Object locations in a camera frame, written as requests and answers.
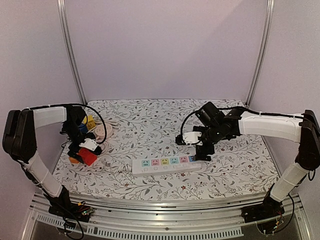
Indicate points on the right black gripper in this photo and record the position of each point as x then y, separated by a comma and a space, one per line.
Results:
203, 149

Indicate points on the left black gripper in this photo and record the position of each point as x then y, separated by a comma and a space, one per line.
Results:
72, 148

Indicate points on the red cube socket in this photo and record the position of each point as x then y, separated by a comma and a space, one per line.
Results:
87, 157

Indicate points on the blue cube socket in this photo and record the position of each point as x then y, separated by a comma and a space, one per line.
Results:
83, 128

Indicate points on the yellow cube socket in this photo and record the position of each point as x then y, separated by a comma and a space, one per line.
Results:
89, 122

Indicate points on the white multicolour power strip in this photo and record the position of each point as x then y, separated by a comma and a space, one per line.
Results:
164, 165

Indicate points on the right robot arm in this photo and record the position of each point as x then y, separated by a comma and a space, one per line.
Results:
301, 129

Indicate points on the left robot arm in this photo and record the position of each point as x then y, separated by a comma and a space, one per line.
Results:
19, 139

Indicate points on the orange power strip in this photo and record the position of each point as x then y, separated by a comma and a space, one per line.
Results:
73, 160

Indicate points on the pink round power strip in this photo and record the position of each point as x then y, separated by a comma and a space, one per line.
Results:
102, 131

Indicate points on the floral table mat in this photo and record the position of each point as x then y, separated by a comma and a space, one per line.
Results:
147, 128

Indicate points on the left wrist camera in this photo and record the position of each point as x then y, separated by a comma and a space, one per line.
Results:
91, 145

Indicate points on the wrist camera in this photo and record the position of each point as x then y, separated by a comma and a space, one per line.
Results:
189, 138
91, 145

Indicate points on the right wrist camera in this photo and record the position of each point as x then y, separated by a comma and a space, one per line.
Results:
189, 138

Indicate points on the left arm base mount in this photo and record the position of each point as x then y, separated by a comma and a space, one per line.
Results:
75, 211

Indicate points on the front aluminium rail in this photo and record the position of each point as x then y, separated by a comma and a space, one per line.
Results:
208, 219

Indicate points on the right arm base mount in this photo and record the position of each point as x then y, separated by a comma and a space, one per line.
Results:
268, 215

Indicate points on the left aluminium frame post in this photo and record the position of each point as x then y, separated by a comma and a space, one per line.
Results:
61, 6

